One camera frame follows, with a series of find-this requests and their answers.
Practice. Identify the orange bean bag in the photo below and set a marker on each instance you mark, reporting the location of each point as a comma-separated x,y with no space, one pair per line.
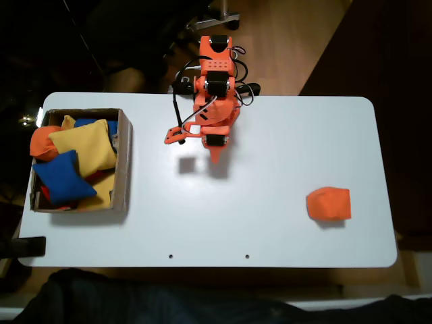
40,143
329,204

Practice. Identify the cardboard box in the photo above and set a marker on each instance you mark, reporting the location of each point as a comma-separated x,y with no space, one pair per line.
123,162

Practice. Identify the large yellow bean bag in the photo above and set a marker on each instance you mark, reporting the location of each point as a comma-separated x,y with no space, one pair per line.
84,145

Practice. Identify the small yellow bean bag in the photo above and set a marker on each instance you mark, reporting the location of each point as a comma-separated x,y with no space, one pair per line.
67,122

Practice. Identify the large blue bean bag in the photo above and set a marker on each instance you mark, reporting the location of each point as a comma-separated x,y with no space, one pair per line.
62,179

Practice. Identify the red bean bag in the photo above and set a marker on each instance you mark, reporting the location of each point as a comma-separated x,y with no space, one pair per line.
45,194

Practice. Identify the black table clamp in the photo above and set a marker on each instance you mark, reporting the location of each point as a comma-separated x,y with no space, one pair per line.
184,87
251,88
30,246

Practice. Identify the brown round object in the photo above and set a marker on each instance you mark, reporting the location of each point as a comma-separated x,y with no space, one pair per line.
130,81

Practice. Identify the metal rolling stand base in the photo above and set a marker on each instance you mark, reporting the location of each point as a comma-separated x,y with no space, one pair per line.
216,21

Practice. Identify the person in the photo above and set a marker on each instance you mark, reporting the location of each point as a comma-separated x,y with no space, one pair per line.
135,300

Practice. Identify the small shiny metal object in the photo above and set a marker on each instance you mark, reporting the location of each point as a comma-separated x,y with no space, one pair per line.
25,119

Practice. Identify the orange camera mount plate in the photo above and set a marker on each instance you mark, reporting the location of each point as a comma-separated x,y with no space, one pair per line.
172,135

